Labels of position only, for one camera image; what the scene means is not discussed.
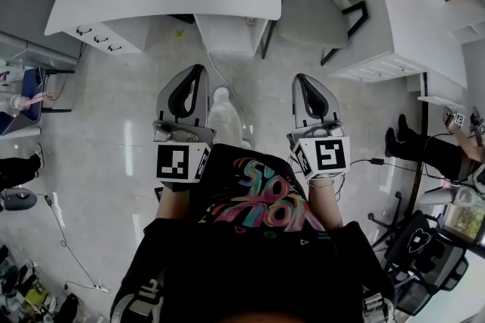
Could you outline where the person's left forearm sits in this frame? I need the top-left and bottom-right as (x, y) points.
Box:
(153, 180), (199, 236)

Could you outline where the person's right forearm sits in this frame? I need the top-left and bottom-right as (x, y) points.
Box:
(306, 179), (346, 232)

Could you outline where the glass side table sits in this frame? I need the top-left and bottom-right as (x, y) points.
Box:
(0, 30), (83, 69)

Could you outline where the metal belt buckle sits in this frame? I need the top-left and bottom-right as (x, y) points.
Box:
(361, 292), (384, 315)

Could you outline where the thin cable with white adapter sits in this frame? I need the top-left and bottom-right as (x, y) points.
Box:
(36, 192), (111, 293)

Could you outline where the white desk side cabinet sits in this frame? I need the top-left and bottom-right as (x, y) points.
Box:
(194, 13), (268, 58)

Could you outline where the grey round device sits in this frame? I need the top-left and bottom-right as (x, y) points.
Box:
(0, 187), (39, 212)

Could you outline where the pink strap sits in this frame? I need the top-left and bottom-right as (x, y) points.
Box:
(21, 91), (58, 111)

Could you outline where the grey upholstered chair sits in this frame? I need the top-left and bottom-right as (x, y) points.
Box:
(274, 0), (371, 66)

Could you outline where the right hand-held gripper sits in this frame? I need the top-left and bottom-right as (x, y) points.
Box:
(286, 73), (352, 182)

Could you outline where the pile of mixed clutter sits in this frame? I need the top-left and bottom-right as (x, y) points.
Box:
(0, 244), (81, 323)

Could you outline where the black mesh office chair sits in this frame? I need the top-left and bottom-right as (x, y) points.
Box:
(368, 191), (471, 317)

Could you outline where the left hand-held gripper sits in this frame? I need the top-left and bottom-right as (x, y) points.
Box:
(152, 64), (217, 184)

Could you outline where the black floor cable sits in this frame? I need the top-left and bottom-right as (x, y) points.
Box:
(348, 135), (462, 182)

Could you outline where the person's white trouser leg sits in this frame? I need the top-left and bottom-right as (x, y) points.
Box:
(206, 86), (254, 149)

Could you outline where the round black-rimmed table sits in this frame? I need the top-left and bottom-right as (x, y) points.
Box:
(408, 101), (485, 246)

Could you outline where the blue fabric basket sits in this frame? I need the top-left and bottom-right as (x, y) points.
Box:
(0, 66), (43, 136)

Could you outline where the white drawer unit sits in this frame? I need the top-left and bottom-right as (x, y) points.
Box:
(61, 18), (149, 56)

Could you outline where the white shelf unit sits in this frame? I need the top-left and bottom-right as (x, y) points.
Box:
(327, 0), (485, 105)

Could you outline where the black printed t-shirt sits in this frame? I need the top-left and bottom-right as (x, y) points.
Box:
(109, 142), (397, 323)

